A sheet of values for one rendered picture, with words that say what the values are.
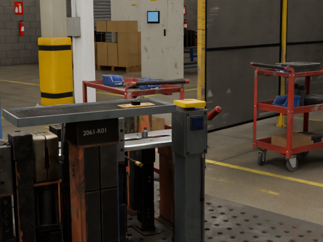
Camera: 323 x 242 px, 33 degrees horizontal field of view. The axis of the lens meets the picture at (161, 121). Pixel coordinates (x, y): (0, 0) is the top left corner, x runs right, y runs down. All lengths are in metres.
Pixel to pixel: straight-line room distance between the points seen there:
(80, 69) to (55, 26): 3.21
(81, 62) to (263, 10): 2.40
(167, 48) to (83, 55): 6.28
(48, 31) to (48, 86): 0.83
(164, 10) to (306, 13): 4.63
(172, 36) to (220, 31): 5.70
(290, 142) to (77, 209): 3.81
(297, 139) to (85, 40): 2.23
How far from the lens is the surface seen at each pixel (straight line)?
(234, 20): 6.27
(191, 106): 1.34
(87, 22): 5.51
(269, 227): 1.83
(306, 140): 5.21
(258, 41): 6.70
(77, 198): 1.28
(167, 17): 11.62
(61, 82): 8.69
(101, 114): 1.19
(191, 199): 1.40
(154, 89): 3.80
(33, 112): 1.24
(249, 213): 1.95
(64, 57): 8.69
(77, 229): 1.30
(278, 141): 5.17
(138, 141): 1.65
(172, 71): 11.76
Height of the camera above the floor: 1.36
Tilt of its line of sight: 10 degrees down
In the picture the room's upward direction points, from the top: straight up
